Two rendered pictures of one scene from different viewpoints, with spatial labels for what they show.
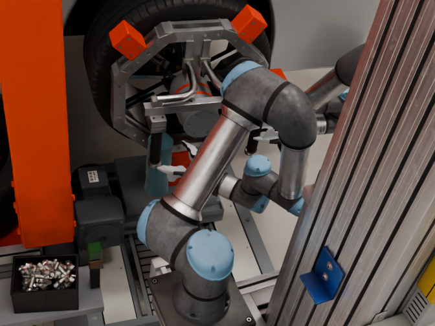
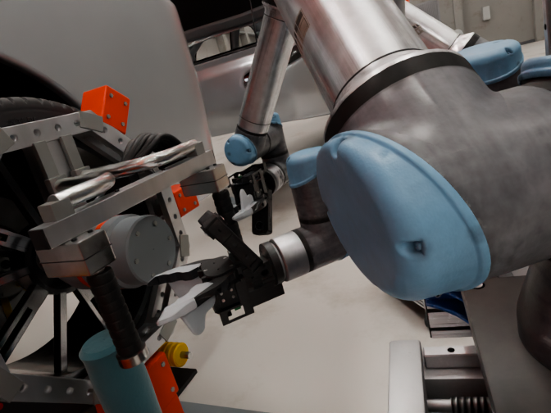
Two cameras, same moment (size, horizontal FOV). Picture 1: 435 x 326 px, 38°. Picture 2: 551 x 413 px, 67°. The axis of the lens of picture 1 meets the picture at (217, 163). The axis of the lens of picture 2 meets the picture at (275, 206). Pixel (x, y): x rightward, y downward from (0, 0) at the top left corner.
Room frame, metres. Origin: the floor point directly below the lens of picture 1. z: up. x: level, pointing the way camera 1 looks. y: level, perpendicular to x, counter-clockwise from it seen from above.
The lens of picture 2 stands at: (0.87, 0.34, 1.08)
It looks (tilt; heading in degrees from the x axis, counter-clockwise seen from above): 16 degrees down; 321
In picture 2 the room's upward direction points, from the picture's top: 15 degrees counter-clockwise
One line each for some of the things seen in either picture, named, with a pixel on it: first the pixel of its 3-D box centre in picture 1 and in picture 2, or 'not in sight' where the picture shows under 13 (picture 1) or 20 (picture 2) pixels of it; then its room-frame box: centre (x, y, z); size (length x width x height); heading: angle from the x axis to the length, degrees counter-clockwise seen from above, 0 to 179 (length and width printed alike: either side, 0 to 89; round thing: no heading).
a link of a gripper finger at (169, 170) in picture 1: (171, 174); (192, 316); (1.37, 0.13, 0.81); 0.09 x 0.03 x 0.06; 105
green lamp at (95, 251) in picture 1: (94, 251); not in sight; (1.15, 0.32, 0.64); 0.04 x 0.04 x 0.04; 24
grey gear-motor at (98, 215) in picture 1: (94, 207); not in sight; (1.63, 0.46, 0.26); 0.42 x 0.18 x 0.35; 24
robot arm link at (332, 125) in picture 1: (336, 121); (279, 170); (1.72, -0.38, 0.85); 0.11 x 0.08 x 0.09; 114
